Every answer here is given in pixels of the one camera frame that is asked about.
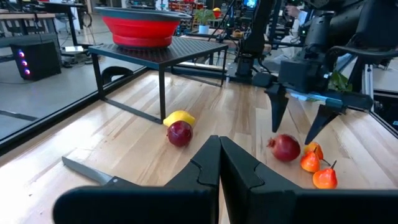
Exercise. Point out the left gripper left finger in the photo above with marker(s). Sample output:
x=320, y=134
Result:
x=140, y=205

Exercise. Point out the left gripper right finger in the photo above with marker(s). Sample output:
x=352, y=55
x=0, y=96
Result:
x=295, y=208

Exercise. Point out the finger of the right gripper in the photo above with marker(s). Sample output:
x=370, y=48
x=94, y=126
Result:
x=321, y=121
x=277, y=105

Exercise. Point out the dark red toy pomegranate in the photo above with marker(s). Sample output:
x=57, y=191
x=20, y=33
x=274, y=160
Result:
x=284, y=147
x=179, y=133

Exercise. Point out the yellow toy lemon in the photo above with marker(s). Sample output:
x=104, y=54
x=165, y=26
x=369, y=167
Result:
x=178, y=115

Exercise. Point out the red collapsible bowl grey rim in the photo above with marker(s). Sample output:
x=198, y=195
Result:
x=140, y=29

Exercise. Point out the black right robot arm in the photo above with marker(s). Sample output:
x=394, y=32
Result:
x=258, y=31

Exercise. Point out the potted plant striped green leaves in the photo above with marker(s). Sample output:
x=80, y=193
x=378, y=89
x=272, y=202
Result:
x=339, y=82

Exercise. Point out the person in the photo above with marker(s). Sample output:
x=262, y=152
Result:
x=303, y=17

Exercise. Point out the black perforated metal stand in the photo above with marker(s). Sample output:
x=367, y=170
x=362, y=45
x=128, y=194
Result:
x=186, y=49

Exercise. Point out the green plant white pot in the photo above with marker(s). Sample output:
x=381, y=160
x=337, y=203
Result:
x=203, y=18

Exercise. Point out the black computer tower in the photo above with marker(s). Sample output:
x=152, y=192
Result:
x=40, y=59

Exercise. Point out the wooden desk black legs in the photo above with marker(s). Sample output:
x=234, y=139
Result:
x=31, y=15

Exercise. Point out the black arched bracket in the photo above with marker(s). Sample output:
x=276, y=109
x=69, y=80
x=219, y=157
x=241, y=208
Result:
x=107, y=72

